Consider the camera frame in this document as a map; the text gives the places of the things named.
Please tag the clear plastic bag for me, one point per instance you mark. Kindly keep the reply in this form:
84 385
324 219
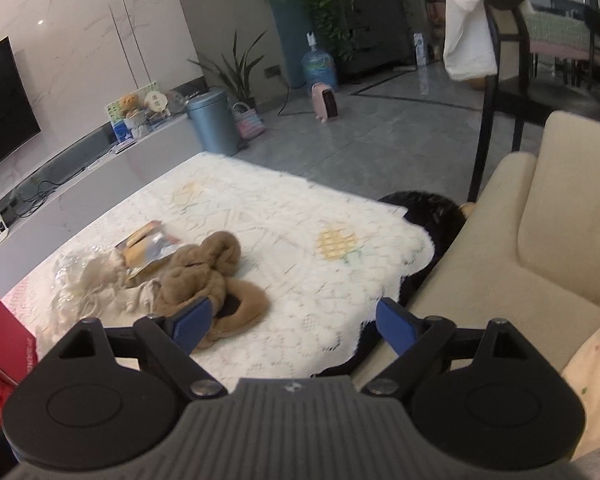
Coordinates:
80 270

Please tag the blue grey trash can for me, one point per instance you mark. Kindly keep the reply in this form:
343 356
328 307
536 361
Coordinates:
212 125

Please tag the silver snack packet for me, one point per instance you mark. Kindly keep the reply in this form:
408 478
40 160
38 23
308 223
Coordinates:
150 250

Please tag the blue water jug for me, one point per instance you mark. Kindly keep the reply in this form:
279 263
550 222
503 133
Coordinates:
320 67

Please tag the small teddy bear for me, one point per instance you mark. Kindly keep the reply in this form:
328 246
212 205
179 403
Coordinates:
128 105

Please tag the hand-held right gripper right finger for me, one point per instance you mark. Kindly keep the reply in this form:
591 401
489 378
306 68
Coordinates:
396 325

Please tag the black flat television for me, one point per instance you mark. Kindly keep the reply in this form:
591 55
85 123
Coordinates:
2 110

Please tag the red lid storage box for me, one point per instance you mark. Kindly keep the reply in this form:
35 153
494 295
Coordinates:
5 340

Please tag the dark cabinet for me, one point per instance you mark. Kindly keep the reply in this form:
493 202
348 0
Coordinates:
380 30

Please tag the pastel woven basket bag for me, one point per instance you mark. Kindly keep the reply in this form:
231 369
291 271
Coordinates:
247 125

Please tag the large green pothos plant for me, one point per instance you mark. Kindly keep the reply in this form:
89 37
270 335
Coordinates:
320 5

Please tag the pink space heater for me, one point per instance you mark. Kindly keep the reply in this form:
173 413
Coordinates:
325 102

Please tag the black chair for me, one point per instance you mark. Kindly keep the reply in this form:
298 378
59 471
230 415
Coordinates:
510 85

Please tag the long leaf potted plant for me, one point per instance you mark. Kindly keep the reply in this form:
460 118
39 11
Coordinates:
235 75

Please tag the white marble TV cabinet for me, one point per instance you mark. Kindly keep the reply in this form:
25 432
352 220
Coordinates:
80 210

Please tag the beige sofa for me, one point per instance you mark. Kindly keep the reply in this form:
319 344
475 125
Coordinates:
555 220

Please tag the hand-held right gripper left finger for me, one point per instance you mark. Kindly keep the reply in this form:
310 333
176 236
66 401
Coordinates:
192 322

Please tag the white hanging cloth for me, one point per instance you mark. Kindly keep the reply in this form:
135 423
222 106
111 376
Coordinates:
470 20

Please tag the cream cloth pouch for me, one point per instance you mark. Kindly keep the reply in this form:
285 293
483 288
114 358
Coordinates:
140 295

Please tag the brown plush toy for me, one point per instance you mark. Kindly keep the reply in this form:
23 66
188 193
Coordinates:
190 280

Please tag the wall socket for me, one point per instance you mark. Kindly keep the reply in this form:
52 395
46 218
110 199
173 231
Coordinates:
272 71

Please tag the round white ornament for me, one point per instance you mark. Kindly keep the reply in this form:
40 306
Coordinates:
156 101

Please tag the white lace tablecloth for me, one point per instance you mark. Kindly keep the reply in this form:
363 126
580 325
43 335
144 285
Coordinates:
290 210

